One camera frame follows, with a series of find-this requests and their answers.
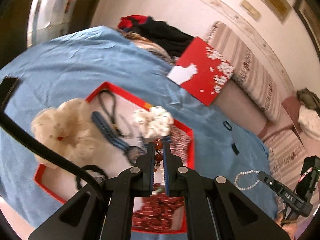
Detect thick black hair tie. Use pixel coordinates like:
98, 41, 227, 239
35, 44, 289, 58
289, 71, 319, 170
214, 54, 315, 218
75, 164, 109, 191

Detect white pearl bracelet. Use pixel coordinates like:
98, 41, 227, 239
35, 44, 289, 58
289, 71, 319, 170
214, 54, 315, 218
234, 169, 261, 191

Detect dark red dotted scrunchie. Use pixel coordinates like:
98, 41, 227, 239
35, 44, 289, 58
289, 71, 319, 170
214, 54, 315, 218
132, 183, 184, 233

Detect red plaid scrunchie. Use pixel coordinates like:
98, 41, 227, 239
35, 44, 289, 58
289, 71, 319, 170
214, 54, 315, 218
170, 125, 191, 162

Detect red bead bracelet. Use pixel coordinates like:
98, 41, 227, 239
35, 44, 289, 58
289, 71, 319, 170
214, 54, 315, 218
152, 138, 164, 173

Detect cream sheer dotted scrunchie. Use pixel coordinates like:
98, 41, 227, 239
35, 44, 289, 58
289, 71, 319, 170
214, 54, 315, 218
31, 98, 99, 166

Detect white black-dotted scrunchie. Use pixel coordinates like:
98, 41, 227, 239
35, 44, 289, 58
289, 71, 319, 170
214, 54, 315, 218
132, 106, 174, 139

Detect striped floral side pillow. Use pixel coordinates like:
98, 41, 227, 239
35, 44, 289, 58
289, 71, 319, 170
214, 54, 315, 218
264, 129, 308, 190

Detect small black clip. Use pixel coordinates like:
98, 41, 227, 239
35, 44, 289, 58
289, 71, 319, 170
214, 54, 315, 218
232, 143, 240, 155

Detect striped floral bolster pillow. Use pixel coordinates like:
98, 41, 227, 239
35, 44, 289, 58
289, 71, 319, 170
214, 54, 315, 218
204, 21, 281, 123

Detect red floral box lid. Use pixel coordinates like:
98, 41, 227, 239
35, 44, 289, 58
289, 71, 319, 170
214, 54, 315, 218
167, 37, 234, 106

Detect light blue blanket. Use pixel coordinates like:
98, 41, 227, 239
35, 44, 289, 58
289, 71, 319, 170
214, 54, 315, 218
1, 26, 270, 228

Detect black smartphone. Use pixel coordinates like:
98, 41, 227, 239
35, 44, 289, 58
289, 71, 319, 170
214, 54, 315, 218
0, 76, 19, 111

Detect brown striped fabric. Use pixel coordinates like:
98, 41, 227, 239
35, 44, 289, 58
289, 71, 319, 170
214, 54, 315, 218
120, 31, 175, 66

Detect black and red clothes pile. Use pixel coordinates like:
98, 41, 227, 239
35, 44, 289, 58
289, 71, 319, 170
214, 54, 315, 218
118, 15, 194, 57

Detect black cable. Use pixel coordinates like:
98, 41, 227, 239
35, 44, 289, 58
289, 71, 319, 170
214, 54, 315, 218
0, 109, 106, 201

